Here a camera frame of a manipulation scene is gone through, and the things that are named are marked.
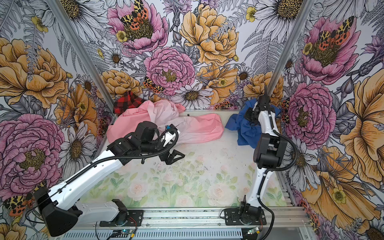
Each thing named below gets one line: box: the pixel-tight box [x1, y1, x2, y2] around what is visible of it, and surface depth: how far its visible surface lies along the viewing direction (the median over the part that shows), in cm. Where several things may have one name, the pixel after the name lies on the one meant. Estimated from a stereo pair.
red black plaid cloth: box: [113, 91, 146, 117], surface depth 107 cm
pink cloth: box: [107, 99, 225, 144], surface depth 105 cm
